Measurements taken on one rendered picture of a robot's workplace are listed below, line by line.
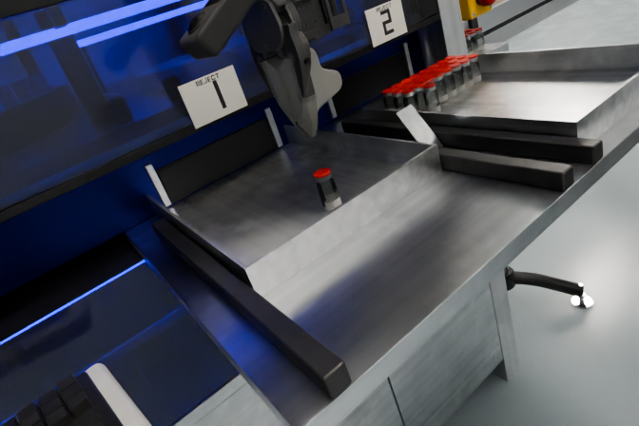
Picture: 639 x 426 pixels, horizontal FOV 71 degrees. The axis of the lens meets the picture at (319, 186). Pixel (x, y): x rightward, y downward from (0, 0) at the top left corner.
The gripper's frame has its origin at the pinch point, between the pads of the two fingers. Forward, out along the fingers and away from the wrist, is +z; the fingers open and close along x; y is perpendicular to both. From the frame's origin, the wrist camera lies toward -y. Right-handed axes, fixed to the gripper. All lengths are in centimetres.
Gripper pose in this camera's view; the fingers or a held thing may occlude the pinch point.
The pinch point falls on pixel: (302, 127)
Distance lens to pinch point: 48.6
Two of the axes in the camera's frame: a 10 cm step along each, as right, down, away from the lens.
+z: 3.0, 8.7, 4.0
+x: -5.7, -1.7, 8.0
